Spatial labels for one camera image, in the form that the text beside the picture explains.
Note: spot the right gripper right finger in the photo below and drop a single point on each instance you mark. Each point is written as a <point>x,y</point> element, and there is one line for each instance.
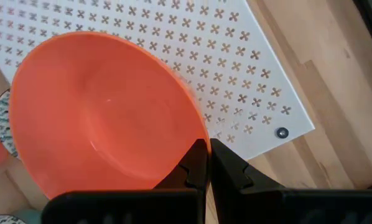
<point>267,205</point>

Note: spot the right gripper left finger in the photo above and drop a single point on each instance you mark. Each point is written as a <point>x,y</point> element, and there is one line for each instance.
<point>127,208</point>

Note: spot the white green patterned mini bowl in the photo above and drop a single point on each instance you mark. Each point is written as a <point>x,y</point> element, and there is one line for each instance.
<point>1,105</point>
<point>5,220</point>

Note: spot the black shelf screw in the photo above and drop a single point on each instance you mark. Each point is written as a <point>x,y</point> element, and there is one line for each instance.
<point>282,132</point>

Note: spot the white perforated metal shelf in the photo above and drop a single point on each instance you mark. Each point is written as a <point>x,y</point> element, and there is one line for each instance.
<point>298,123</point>

